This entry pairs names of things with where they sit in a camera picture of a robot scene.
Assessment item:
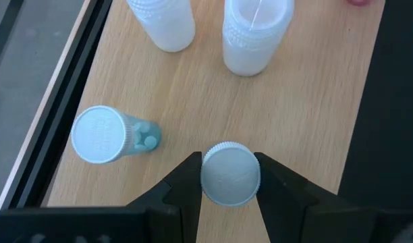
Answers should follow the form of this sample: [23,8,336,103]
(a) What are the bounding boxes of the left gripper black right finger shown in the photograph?
[254,151,321,243]

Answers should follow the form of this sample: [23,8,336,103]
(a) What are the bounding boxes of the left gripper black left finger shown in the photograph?
[127,151,204,243]

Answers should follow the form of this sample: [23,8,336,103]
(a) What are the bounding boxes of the blue pill bottle white pills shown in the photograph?
[70,105,163,165]

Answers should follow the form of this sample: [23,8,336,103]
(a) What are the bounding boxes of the white opaque plastic bottle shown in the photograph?
[221,0,295,78]
[125,0,196,53]

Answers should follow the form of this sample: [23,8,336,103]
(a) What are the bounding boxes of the black aluminium rig frame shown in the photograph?
[9,0,113,209]

